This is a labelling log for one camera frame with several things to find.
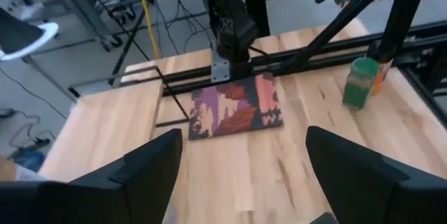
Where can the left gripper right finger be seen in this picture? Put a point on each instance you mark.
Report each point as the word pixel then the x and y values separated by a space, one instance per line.
pixel 366 196

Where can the canyon landscape print book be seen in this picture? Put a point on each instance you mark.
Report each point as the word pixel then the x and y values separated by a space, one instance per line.
pixel 237 107

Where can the green-lid herb jar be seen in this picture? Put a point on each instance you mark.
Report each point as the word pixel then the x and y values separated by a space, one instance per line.
pixel 359 84

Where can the black aluminium table frame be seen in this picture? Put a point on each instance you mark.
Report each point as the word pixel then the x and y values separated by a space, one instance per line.
pixel 412 42

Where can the orange spice grinder black cap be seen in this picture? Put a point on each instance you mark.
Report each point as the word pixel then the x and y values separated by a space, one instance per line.
pixel 383 77

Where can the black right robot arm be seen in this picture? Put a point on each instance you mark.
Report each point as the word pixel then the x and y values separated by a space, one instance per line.
pixel 232 25

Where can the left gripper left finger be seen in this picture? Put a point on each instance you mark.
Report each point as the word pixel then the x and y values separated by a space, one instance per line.
pixel 104 203

